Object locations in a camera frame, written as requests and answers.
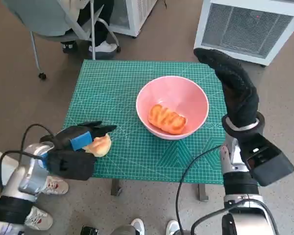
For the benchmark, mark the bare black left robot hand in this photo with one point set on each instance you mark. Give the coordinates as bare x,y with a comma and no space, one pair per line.
68,137

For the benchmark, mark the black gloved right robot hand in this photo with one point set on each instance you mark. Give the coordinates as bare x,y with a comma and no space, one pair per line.
240,93

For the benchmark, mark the round toy bread bun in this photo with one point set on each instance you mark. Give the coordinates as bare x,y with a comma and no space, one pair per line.
101,147

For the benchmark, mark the pink bowl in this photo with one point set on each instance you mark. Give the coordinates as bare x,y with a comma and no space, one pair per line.
171,90

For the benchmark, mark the long striped toy bread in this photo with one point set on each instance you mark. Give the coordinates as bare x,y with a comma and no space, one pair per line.
166,118

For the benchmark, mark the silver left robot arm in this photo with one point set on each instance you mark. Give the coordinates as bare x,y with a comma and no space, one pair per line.
29,176

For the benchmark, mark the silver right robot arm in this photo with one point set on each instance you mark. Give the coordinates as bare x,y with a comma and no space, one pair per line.
237,186

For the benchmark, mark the person's white red sneaker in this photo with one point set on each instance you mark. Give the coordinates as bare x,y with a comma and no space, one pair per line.
39,219
56,187

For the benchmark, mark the large white mesh cabinet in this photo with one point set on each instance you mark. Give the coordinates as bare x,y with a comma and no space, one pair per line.
247,24

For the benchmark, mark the green cutting mat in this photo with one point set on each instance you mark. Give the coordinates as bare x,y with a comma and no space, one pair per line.
127,98

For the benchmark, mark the black box device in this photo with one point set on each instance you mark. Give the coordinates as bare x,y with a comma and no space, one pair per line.
89,230

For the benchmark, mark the white shoe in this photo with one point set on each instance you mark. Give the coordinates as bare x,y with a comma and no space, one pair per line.
172,226
137,226

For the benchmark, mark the seated person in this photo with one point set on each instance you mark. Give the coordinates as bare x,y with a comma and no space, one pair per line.
100,19

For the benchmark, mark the grey office chair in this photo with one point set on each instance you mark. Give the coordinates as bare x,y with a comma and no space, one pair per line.
39,14

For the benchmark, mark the small white mesh cabinet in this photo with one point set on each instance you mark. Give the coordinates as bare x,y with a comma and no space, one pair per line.
134,14

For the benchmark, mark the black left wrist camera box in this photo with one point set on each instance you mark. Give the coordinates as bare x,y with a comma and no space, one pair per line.
71,166

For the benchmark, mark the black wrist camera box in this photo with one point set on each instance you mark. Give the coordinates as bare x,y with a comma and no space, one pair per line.
272,161
71,166

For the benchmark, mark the black table leg bracket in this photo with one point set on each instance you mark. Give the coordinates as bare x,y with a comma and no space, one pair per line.
116,187
203,193

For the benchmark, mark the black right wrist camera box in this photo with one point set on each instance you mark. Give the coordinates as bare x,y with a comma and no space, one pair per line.
272,161

